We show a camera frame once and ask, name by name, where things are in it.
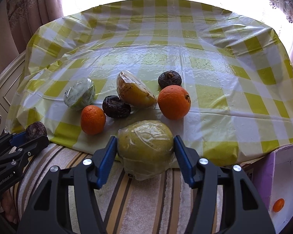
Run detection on dark mangosteen rear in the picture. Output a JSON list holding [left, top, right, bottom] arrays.
[[158, 70, 182, 89]]

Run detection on dark mangosteen centre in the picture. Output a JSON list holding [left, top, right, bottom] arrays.
[[102, 95, 131, 119]]

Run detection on person left hand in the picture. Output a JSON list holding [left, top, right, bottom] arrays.
[[0, 190, 18, 224]]

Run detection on small orange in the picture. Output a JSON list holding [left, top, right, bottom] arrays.
[[272, 198, 285, 213], [80, 105, 106, 135]]

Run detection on pink curtain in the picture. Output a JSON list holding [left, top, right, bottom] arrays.
[[6, 0, 63, 53]]

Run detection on dark mangosteen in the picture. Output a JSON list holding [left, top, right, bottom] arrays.
[[102, 95, 131, 119], [158, 70, 182, 89]]

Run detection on purple white cardboard box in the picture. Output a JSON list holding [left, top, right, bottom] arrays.
[[251, 144, 293, 233]]

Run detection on striped plush cushion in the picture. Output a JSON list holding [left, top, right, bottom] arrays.
[[14, 142, 257, 234]]

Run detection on yellow white checkered tablecloth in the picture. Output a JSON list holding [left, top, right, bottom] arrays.
[[6, 0, 293, 165]]

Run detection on large orange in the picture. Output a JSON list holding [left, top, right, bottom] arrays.
[[158, 85, 191, 121]]

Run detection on dark mangosteen edge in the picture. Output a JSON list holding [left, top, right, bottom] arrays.
[[25, 121, 47, 141]]

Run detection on green cabbage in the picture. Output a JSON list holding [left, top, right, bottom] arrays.
[[63, 78, 96, 111]]

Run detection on green pear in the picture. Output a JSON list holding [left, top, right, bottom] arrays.
[[117, 120, 175, 181]]

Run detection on cream cabinet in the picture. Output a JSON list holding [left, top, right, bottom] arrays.
[[0, 51, 25, 135]]

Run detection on yellow mango slice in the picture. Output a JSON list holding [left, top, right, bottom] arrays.
[[116, 70, 157, 109]]

